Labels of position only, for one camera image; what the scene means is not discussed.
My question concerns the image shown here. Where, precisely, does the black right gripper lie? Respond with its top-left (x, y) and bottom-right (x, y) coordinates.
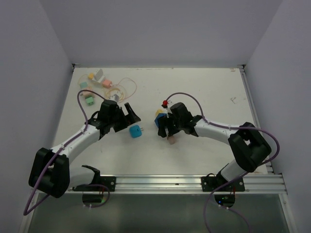
top-left (158, 114), bottom-right (183, 137)

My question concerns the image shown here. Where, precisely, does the aluminium table front rail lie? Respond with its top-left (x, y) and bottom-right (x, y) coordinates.
top-left (64, 169), bottom-right (287, 194)

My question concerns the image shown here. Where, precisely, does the light teal plug adapter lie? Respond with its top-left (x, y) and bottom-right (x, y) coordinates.
top-left (79, 82), bottom-right (88, 89)

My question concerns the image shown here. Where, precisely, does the pink brown plug adapter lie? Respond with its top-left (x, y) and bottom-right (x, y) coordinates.
top-left (167, 136), bottom-right (176, 145)

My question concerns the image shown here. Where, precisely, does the pink cube socket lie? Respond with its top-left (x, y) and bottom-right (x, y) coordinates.
top-left (82, 87), bottom-right (94, 98)

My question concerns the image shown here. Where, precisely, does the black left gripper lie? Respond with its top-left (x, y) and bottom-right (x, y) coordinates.
top-left (108, 102), bottom-right (140, 132)

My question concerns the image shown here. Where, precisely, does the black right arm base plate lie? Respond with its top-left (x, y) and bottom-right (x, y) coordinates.
top-left (201, 173), bottom-right (245, 192)

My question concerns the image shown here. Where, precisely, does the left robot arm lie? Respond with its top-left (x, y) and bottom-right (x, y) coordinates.
top-left (29, 100), bottom-right (141, 198)

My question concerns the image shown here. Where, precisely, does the green plug adapter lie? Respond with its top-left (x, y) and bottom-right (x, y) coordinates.
top-left (85, 96), bottom-right (95, 106)

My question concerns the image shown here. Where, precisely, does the yellow olive plug adapter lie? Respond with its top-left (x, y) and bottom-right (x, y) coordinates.
top-left (155, 109), bottom-right (164, 116)

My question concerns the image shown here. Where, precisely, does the bright blue plug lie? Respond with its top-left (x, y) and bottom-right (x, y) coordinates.
top-left (129, 125), bottom-right (143, 138)

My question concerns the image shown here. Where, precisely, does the white charger block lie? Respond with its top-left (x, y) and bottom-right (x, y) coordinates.
top-left (91, 69), bottom-right (105, 86)

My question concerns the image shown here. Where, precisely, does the thin orange cable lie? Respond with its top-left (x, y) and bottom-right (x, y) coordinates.
top-left (77, 74), bottom-right (138, 100)

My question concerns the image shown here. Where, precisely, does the dark blue cube socket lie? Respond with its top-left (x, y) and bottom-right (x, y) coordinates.
top-left (154, 113), bottom-right (167, 128)

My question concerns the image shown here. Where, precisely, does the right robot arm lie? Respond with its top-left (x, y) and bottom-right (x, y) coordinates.
top-left (156, 100), bottom-right (272, 191)

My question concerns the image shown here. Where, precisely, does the aluminium right side rail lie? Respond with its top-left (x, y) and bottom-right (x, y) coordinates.
top-left (237, 65), bottom-right (275, 175)

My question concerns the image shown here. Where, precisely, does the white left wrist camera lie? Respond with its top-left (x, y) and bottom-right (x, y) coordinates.
top-left (109, 94), bottom-right (120, 102)

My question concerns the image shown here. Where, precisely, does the salmon pink plug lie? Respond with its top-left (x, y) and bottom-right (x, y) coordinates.
top-left (102, 79), bottom-right (113, 89)

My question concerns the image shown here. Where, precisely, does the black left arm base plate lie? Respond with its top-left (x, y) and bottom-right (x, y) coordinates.
top-left (69, 175), bottom-right (117, 192)

